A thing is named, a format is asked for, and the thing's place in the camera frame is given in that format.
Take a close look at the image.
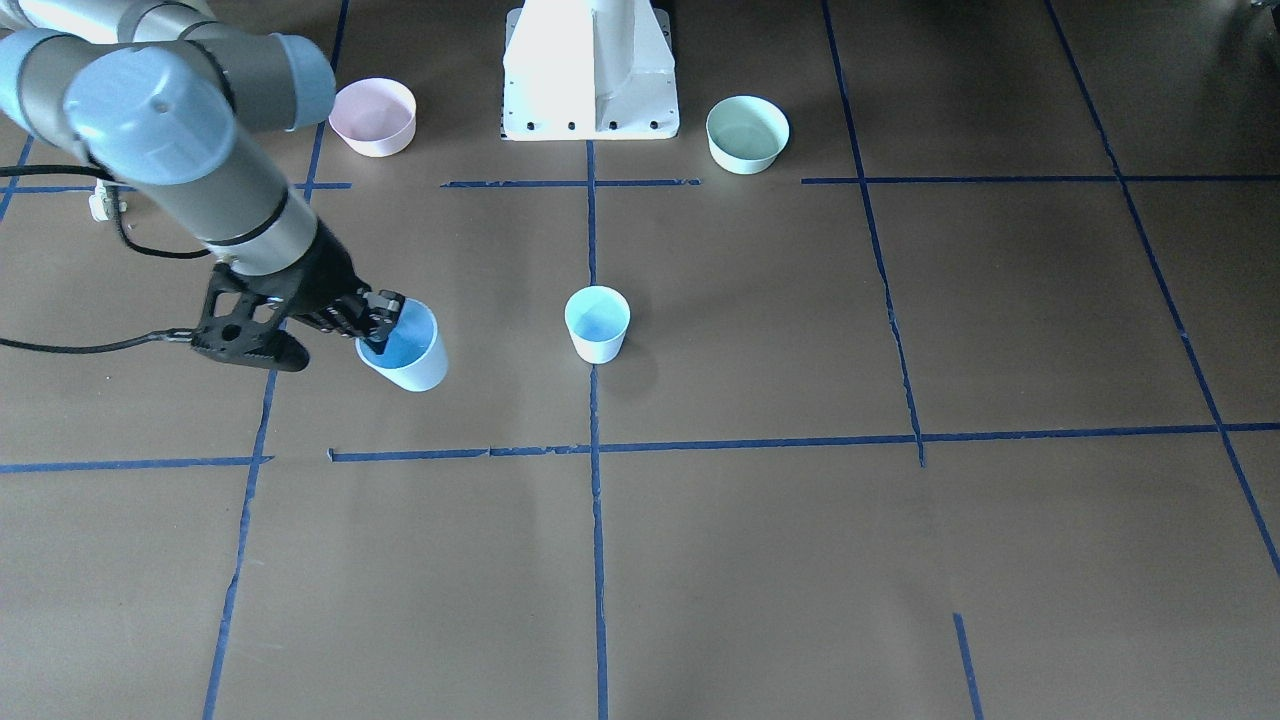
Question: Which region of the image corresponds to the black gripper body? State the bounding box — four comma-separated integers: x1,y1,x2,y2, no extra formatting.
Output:
250,222,376,336

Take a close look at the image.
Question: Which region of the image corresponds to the darker blue cup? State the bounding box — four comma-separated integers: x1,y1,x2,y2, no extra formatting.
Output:
355,299,449,392

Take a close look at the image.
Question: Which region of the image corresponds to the light blue cup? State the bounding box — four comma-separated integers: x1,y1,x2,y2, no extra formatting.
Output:
564,284,631,365

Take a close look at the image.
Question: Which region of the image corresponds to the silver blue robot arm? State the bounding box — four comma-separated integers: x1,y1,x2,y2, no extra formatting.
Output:
3,1,406,372

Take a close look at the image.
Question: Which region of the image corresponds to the pink bowl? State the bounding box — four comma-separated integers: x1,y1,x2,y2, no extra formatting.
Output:
328,77,419,158

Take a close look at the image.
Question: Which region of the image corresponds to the mint green bowl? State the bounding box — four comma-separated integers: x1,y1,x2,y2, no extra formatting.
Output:
705,95,791,176

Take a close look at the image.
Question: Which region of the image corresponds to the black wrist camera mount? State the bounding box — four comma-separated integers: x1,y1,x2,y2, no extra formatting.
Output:
189,263,310,372

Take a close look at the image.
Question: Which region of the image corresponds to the black camera cable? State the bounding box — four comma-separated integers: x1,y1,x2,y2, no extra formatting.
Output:
0,165,216,355

